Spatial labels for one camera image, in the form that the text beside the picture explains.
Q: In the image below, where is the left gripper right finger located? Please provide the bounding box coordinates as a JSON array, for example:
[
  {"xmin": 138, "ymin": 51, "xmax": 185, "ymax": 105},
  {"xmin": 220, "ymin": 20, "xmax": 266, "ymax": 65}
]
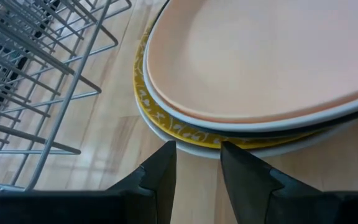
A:
[{"xmin": 220, "ymin": 141, "xmax": 342, "ymax": 224}]

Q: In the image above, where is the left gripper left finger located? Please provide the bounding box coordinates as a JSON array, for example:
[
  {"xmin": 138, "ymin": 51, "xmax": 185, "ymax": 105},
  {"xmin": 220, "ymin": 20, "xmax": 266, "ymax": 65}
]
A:
[{"xmin": 106, "ymin": 140, "xmax": 178, "ymax": 224}]

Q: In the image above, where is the white deep plate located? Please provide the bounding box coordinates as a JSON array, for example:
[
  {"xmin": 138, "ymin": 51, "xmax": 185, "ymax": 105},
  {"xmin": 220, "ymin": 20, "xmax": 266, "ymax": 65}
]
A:
[{"xmin": 135, "ymin": 99, "xmax": 358, "ymax": 160}]

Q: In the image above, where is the yellow white-patterned plate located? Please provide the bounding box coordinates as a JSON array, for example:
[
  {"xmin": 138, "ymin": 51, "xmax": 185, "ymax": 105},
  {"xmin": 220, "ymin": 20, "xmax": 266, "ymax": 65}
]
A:
[{"xmin": 132, "ymin": 18, "xmax": 332, "ymax": 150}]

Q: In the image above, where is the white plate dark teal underside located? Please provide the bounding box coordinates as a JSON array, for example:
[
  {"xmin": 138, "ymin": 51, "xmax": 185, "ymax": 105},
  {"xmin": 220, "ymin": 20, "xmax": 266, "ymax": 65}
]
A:
[{"xmin": 142, "ymin": 0, "xmax": 358, "ymax": 138}]

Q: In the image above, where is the grey wire dish rack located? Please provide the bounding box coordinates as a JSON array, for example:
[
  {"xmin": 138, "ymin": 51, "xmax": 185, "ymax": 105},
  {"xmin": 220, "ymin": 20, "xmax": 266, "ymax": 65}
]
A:
[{"xmin": 0, "ymin": 0, "xmax": 132, "ymax": 192}]

